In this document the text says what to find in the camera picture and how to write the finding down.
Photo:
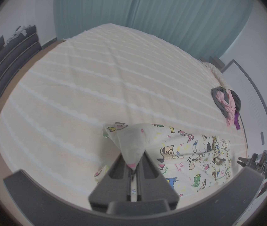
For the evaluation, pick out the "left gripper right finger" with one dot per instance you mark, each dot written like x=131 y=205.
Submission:
x=154 y=185

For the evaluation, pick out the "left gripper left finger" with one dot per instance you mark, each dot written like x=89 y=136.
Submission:
x=114 y=185

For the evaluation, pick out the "white printed pyjama top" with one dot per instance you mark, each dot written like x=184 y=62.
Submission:
x=194 y=154

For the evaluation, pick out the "bed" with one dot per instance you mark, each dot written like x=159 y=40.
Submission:
x=100 y=79

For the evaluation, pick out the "purple garment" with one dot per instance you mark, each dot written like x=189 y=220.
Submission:
x=237 y=121

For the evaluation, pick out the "pink garment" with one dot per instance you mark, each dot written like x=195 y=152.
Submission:
x=229 y=107

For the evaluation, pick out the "dark grey garment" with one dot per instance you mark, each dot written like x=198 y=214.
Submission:
x=237 y=100

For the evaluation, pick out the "cream pillow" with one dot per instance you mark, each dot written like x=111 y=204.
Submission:
x=215 y=72

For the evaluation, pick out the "grey bedside table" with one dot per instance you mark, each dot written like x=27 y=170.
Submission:
x=217 y=61

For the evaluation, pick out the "dark grey sofa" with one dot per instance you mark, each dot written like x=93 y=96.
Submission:
x=11 y=55

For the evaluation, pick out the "blue-green curtain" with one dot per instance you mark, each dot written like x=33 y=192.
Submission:
x=96 y=8
x=194 y=15

